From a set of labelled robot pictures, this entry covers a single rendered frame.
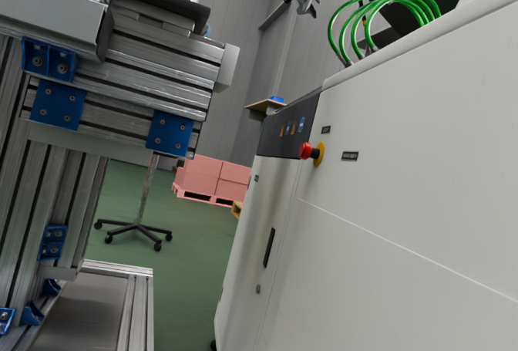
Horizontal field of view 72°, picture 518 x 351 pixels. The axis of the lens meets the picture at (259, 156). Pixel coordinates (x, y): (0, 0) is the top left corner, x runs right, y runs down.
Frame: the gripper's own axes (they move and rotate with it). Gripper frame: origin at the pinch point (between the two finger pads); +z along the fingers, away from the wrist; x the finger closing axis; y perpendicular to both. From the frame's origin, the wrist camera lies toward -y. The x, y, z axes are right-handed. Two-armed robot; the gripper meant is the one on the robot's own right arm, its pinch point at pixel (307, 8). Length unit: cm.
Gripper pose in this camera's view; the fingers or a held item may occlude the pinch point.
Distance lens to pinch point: 116.2
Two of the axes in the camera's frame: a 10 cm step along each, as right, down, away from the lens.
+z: -2.4, 9.7, -0.3
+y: -9.5, -2.5, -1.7
